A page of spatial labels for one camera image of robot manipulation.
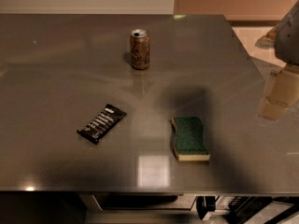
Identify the black snack bar wrapper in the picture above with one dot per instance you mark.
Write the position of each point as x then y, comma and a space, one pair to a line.
102, 123

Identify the orange soda can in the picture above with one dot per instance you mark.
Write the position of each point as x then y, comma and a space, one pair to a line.
140, 49

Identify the black caster under table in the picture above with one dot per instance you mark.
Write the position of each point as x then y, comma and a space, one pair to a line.
205, 204

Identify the green and yellow sponge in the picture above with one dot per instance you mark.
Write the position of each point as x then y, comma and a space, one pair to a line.
189, 140

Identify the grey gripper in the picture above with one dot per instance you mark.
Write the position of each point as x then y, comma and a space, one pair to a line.
288, 42

